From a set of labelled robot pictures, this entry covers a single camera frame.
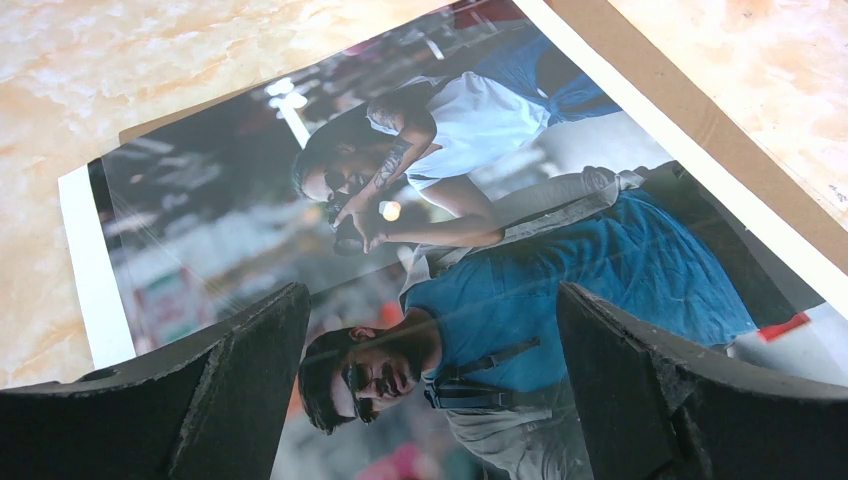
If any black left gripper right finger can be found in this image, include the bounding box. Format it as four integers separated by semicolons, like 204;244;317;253
557;283;847;479

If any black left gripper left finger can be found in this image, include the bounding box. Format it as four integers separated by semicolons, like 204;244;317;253
1;283;310;479

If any printed colour photo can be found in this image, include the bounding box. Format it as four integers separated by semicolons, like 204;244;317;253
73;1;847;479

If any brown cardboard backing board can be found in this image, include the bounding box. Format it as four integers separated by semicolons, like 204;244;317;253
119;1;847;269

